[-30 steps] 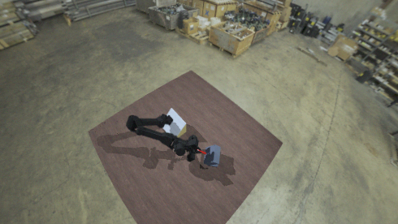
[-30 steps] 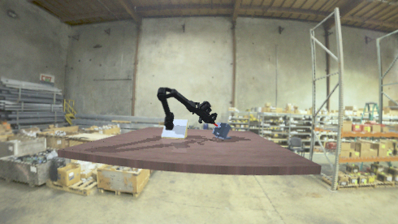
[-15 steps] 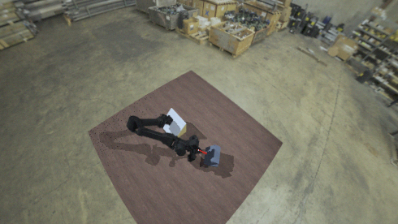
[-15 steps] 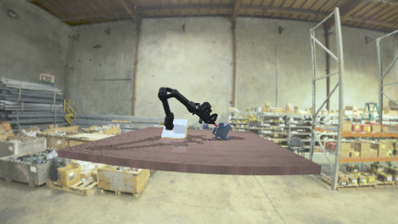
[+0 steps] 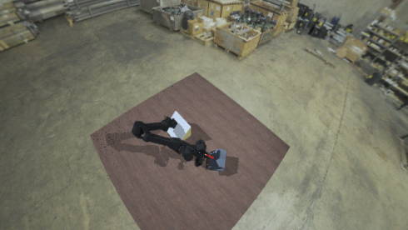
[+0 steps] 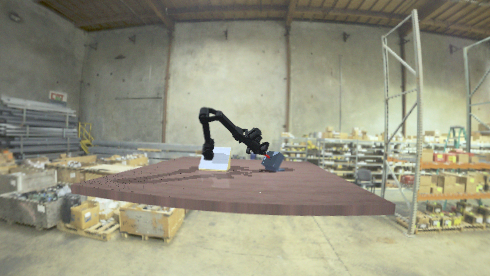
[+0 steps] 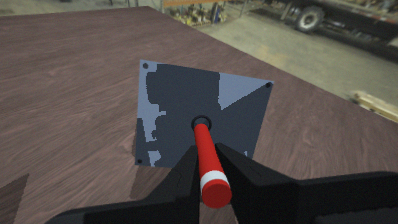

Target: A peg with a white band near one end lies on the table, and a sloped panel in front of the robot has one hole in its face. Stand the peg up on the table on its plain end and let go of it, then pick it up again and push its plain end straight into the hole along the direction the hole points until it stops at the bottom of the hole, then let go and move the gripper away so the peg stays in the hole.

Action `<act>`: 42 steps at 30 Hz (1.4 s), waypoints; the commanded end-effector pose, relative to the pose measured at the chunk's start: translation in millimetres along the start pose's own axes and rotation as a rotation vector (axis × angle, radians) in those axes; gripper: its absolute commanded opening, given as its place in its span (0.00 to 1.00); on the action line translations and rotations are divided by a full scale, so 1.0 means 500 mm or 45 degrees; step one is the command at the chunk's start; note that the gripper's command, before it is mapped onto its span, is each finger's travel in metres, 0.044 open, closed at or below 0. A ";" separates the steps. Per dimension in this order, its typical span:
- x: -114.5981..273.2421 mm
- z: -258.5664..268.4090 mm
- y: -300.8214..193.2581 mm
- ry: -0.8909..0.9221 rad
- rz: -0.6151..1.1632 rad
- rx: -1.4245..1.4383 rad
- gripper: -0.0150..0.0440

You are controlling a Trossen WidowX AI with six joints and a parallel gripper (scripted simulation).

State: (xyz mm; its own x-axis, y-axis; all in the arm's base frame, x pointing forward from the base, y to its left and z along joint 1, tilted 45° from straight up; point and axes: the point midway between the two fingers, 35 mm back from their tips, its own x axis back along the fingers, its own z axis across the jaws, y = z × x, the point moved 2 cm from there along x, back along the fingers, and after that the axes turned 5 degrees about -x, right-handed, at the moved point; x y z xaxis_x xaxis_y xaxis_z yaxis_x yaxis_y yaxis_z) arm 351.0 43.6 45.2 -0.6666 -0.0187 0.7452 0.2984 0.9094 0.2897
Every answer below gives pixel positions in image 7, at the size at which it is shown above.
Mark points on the blue-grey sloped panel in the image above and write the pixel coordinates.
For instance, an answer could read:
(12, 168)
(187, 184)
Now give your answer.
(174, 99)

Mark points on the red peg with white band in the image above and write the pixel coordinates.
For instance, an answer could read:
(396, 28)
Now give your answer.
(215, 189)

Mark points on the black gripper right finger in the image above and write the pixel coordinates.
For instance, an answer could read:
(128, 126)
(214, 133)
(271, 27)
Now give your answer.
(261, 195)

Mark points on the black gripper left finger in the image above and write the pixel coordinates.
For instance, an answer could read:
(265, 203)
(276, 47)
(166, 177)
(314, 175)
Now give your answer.
(176, 200)

